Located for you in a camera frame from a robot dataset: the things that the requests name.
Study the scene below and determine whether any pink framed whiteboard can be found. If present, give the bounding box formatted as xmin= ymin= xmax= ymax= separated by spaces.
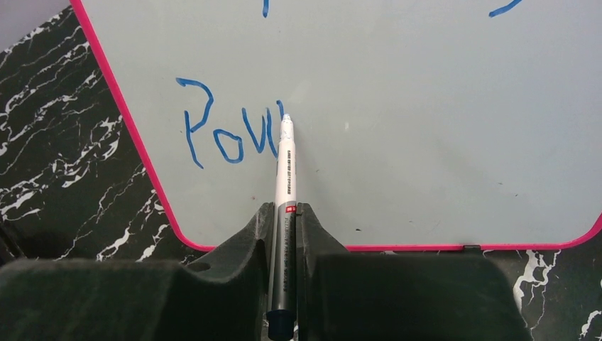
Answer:
xmin=72 ymin=1 xmax=601 ymax=250

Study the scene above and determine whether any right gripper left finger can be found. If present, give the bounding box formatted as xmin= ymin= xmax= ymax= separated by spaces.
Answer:
xmin=1 ymin=203 xmax=274 ymax=340

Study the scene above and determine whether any white marker pen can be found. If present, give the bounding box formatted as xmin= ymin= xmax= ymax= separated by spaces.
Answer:
xmin=266 ymin=114 xmax=297 ymax=340

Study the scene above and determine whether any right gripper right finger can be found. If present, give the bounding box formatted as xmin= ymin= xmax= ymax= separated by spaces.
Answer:
xmin=296 ymin=203 xmax=530 ymax=340

